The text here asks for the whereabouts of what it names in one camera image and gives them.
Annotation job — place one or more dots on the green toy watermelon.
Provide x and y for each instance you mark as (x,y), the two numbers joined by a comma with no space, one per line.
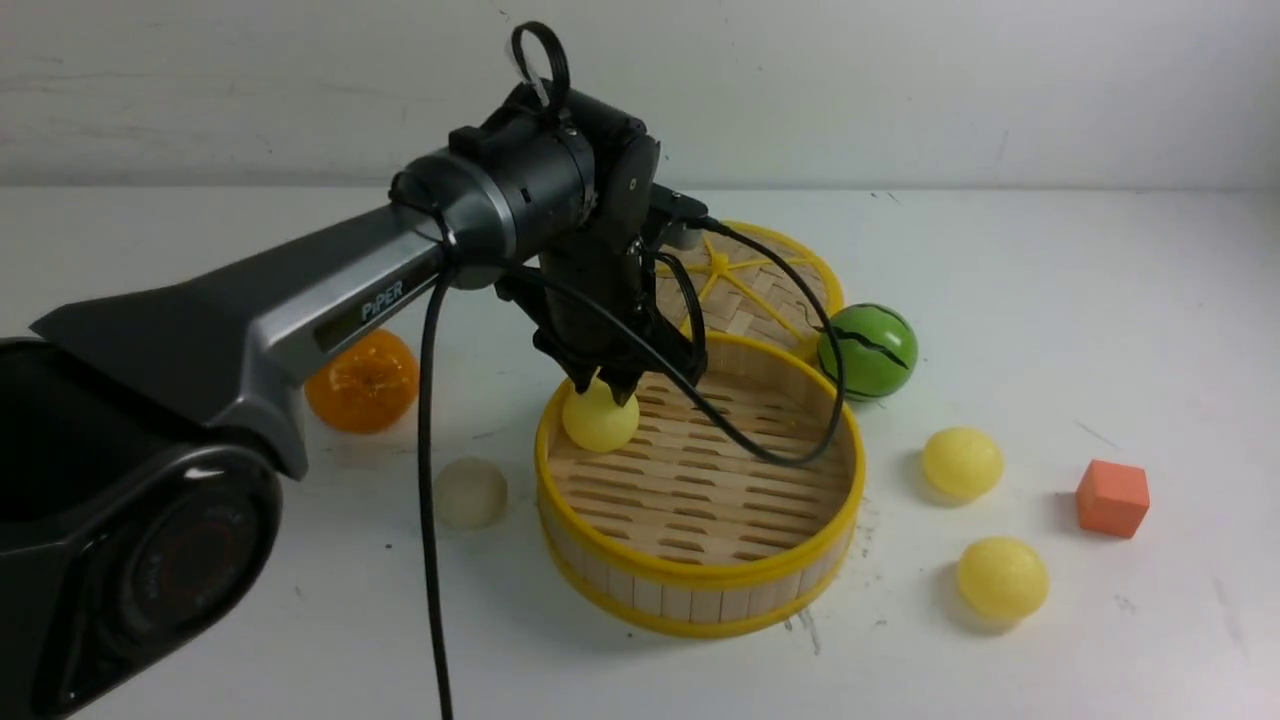
(876,351)

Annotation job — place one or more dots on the orange toy tangerine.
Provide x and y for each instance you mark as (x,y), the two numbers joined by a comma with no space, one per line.
(368,388)

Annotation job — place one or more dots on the woven bamboo steamer lid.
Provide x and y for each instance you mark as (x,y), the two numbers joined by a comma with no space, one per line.
(742,292)

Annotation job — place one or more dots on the yellow bun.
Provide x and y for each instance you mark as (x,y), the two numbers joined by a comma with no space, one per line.
(595,422)
(1003,579)
(962,463)

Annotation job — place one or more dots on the white bun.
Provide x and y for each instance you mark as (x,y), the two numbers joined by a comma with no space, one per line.
(469,494)

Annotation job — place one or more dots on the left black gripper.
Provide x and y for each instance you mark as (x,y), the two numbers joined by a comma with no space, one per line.
(597,316)

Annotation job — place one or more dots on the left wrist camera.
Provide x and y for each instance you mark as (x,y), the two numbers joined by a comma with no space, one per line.
(672,220)

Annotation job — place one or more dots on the bamboo steamer tray yellow rim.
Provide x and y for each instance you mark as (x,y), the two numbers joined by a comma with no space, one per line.
(682,531)

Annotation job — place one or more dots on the orange cube block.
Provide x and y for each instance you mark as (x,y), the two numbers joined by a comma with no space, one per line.
(1112,499)

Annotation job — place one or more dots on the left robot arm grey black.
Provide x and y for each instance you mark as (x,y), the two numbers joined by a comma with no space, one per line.
(145,434)

